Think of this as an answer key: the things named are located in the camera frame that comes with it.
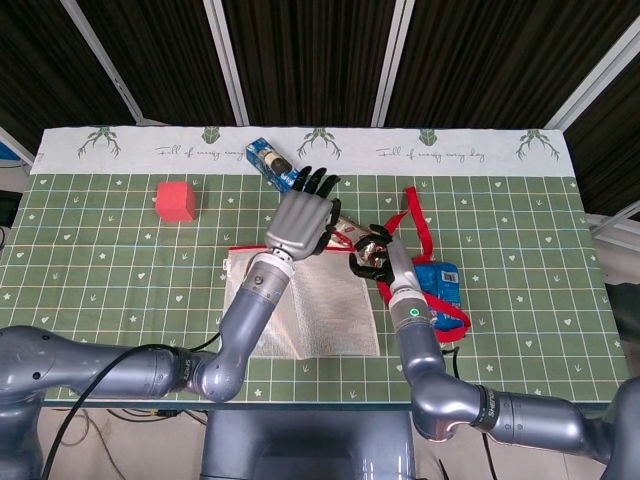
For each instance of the green grid tablecloth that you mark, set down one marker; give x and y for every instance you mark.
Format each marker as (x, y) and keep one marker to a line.
(100, 300)

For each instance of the grey robot torso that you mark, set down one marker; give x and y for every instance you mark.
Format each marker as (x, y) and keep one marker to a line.
(300, 440)

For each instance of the red foam cube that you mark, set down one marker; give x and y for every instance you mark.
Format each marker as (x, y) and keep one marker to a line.
(172, 202)

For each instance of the clear mesh zipper pouch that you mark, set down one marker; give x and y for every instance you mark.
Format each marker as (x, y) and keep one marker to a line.
(330, 310)

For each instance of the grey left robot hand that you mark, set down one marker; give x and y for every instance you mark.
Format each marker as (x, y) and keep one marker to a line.
(300, 225)

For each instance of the blue snack packet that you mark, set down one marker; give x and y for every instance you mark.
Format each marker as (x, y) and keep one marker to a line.
(445, 280)

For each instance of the gold foil snack package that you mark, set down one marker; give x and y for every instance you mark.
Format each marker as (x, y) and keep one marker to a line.
(347, 230)

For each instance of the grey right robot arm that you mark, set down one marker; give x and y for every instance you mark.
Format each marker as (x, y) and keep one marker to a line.
(425, 360)

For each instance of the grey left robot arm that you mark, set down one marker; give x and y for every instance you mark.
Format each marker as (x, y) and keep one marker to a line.
(250, 320)

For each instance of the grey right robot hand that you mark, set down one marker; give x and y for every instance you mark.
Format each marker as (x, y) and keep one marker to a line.
(402, 270)

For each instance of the blue cardboard box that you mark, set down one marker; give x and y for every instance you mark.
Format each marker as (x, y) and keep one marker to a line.
(270, 160)

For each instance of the white aluminium frame post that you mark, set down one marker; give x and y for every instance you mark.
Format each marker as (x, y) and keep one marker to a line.
(391, 60)
(100, 60)
(600, 75)
(225, 60)

